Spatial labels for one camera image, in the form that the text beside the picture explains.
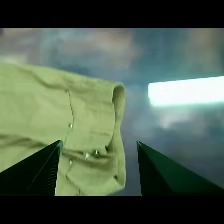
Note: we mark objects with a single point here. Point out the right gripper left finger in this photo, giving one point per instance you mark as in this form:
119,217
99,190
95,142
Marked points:
36,176

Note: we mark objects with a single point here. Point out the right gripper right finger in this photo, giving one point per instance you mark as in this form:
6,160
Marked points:
163,176

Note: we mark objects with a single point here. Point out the pale green shirt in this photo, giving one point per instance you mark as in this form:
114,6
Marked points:
40,110

